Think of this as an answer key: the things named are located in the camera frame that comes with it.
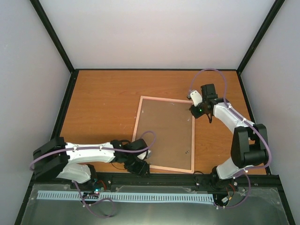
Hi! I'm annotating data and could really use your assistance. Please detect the pink picture frame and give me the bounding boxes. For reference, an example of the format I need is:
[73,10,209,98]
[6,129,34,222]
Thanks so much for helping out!
[133,96,195,173]

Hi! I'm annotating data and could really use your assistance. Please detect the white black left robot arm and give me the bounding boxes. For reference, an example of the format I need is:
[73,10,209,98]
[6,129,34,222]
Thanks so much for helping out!
[30,137,151,189]

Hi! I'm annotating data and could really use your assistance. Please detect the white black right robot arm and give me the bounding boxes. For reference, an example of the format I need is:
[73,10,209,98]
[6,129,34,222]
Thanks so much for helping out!
[187,84,270,190]

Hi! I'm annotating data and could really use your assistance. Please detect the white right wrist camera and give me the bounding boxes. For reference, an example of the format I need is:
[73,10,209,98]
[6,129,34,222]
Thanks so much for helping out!
[187,90,203,106]

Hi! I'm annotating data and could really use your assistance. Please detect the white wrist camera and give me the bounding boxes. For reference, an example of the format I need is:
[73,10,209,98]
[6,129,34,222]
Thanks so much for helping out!
[187,90,203,106]
[138,150,152,160]

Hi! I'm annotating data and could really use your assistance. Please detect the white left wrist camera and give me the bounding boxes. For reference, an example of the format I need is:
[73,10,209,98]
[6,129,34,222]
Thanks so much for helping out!
[138,150,152,160]

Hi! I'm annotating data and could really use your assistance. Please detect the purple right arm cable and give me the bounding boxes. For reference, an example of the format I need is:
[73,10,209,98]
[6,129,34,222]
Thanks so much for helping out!
[188,68,273,209]

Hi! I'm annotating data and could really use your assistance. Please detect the light blue cable duct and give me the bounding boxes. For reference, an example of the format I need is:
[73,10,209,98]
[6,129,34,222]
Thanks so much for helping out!
[36,190,214,204]

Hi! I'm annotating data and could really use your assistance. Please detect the black aluminium mounting rail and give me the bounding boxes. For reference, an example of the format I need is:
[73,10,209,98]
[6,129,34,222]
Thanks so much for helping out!
[32,171,281,190]

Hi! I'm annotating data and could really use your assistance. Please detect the black right frame post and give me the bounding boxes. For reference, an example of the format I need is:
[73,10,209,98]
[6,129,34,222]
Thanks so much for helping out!
[237,0,285,75]

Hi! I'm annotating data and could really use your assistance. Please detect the black frame post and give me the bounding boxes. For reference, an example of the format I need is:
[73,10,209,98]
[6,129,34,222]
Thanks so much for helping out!
[30,0,75,74]
[237,0,285,75]

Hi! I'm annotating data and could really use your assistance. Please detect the black left frame post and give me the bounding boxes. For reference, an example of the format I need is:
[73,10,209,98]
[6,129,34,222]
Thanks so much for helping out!
[30,0,75,74]

